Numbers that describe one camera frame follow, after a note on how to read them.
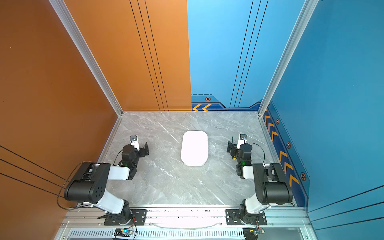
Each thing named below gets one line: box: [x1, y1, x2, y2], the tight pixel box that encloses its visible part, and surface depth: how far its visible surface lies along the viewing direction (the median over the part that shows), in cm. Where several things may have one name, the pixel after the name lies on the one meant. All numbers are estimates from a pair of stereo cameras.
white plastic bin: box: [181, 130, 208, 167], surface depth 93 cm
